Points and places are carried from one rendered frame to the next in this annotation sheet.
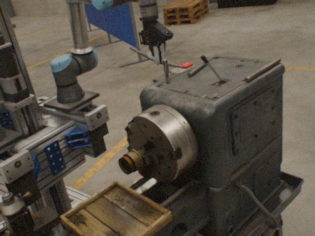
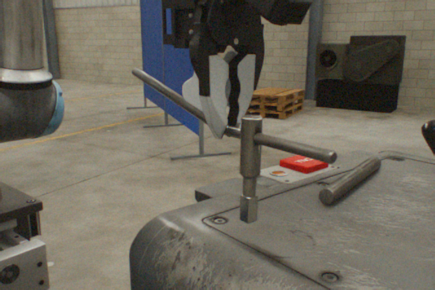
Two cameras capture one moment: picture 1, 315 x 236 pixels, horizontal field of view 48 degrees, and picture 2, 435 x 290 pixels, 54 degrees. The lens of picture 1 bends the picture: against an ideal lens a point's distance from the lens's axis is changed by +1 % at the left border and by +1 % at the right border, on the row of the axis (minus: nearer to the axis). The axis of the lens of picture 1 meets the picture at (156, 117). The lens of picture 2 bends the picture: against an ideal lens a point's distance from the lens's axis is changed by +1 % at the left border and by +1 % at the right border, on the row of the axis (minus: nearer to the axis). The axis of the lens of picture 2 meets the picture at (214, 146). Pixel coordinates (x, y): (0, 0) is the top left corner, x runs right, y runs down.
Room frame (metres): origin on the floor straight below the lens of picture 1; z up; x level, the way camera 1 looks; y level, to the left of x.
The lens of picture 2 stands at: (1.06, -0.04, 1.47)
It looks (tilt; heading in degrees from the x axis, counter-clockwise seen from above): 14 degrees down; 0
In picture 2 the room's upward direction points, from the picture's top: straight up
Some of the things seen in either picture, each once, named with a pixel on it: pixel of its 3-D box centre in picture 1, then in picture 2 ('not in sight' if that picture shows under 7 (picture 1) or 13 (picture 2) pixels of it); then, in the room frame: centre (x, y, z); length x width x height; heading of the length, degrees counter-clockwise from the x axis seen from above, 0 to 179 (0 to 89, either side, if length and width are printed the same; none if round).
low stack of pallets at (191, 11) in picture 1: (186, 11); (274, 101); (9.54, -1.25, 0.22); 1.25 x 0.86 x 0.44; 150
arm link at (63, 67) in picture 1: (64, 69); not in sight; (1.84, 0.44, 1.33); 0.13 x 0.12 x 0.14; 135
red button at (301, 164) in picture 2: (185, 66); (303, 165); (1.76, -0.19, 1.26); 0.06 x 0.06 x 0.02; 39
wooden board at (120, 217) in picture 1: (114, 217); not in sight; (1.12, 0.23, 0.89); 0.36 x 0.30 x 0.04; 39
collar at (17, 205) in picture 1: (10, 204); not in sight; (0.98, 0.53, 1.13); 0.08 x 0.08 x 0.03
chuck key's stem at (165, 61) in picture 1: (166, 71); (250, 169); (1.49, -0.08, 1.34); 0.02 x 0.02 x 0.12; 40
